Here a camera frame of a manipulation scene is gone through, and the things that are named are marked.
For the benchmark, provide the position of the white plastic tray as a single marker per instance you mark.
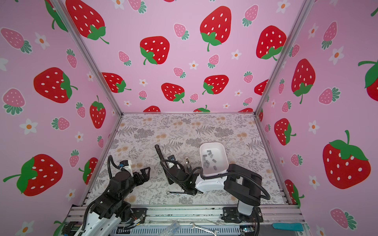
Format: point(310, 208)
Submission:
point(218, 153)

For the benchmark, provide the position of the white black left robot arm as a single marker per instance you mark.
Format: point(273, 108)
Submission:
point(110, 209)

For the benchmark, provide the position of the clear plastic bag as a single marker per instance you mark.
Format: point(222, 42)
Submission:
point(171, 230)

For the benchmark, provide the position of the silver combination wrench on table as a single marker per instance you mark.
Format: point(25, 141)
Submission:
point(175, 193)

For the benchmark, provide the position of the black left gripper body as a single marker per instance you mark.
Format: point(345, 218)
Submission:
point(137, 180)

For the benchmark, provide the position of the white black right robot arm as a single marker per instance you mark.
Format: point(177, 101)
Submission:
point(241, 183)

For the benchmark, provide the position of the black stapler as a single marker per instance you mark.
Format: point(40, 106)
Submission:
point(162, 158)

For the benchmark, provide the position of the aluminium corner post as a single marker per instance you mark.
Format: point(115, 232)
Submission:
point(77, 38)
point(295, 30)

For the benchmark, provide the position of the teal tool handle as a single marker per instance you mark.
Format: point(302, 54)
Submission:
point(296, 227)

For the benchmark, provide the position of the aluminium right rear corner post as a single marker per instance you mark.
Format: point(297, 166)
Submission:
point(295, 30)

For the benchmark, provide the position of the beige mini stapler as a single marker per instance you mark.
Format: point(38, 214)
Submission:
point(188, 166)

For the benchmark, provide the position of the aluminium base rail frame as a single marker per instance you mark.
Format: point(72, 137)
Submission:
point(225, 218)

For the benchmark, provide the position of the aluminium left rear corner post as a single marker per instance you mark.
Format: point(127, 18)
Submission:
point(77, 38)

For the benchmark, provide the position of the silver wrench on rail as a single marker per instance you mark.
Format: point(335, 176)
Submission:
point(213, 232)

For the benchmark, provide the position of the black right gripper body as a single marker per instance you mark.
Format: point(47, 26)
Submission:
point(181, 168)

